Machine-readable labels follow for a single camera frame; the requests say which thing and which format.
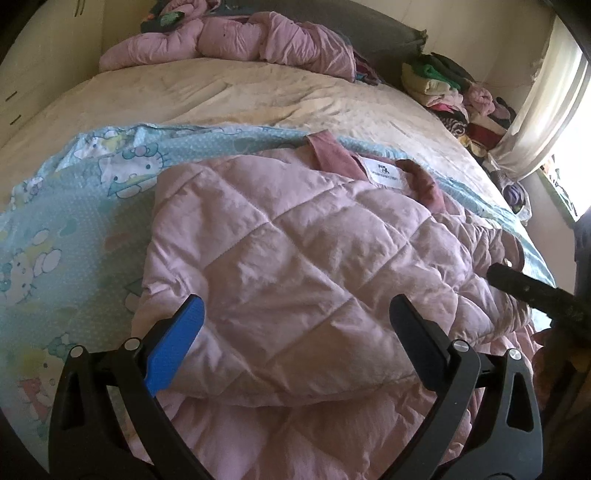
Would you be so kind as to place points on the window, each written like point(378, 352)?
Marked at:
point(577, 138)

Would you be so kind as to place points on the dark green cloth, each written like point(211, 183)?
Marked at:
point(164, 21)

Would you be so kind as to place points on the striped colourful garment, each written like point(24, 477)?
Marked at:
point(367, 69)

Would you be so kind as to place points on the pink quilted jacket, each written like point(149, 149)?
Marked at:
point(277, 254)

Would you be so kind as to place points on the cream curtain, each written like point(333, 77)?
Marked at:
point(540, 124)

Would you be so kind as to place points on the pink fleece garment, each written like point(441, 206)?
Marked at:
point(194, 8)

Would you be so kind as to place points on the cream wardrobe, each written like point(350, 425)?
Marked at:
point(37, 69)

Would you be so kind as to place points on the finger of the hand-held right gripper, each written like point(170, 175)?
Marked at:
point(531, 288)

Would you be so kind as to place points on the crumpled pink padded coat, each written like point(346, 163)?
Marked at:
point(277, 41)

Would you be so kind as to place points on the purple cloth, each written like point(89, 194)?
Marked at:
point(516, 196)

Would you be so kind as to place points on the pile of folded clothes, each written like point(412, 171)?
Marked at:
point(443, 87)

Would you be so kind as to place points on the patterned windowsill cloth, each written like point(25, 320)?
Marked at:
point(565, 189)

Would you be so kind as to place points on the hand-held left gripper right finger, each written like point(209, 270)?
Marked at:
point(415, 337)

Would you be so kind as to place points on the grey padded headboard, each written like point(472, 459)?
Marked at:
point(378, 37)

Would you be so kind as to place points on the blue cartoon printed blanket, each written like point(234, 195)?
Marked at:
point(69, 207)

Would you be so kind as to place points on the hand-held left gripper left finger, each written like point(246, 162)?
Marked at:
point(178, 330)

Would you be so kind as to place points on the bed with beige sheet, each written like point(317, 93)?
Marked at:
point(231, 92)

